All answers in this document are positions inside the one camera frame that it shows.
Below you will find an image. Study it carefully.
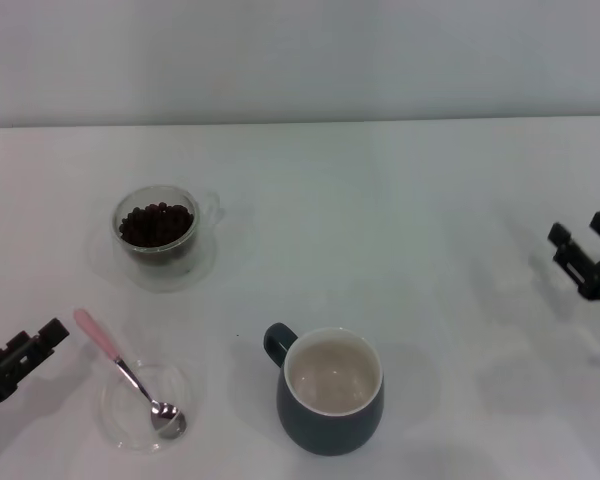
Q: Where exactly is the pink handled steel spoon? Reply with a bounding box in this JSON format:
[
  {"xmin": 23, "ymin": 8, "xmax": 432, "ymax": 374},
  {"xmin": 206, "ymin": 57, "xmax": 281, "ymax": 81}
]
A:
[{"xmin": 73, "ymin": 308, "xmax": 188, "ymax": 440}]

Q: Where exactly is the coffee bean pile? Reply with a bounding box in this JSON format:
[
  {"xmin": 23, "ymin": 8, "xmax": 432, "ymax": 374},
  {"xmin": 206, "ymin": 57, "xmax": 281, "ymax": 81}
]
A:
[{"xmin": 118, "ymin": 201, "xmax": 195, "ymax": 250}]

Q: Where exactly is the dark grey ceramic mug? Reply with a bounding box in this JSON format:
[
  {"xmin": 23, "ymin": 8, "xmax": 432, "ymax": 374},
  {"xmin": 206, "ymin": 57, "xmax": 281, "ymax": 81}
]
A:
[{"xmin": 263, "ymin": 321, "xmax": 385, "ymax": 457}]

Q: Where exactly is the small clear glass dish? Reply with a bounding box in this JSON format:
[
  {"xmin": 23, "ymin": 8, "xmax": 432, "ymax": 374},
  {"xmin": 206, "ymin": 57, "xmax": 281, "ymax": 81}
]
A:
[{"xmin": 98, "ymin": 358, "xmax": 205, "ymax": 454}]

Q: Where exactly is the clear glass saucer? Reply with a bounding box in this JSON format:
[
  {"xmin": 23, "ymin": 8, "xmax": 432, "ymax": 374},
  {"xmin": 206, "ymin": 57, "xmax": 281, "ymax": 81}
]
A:
[{"xmin": 110, "ymin": 224, "xmax": 217, "ymax": 294}]

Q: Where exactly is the clear double-wall glass cup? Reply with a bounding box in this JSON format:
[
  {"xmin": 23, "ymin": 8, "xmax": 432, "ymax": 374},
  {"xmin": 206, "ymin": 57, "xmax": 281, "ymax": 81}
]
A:
[{"xmin": 110, "ymin": 184, "xmax": 221, "ymax": 274}]

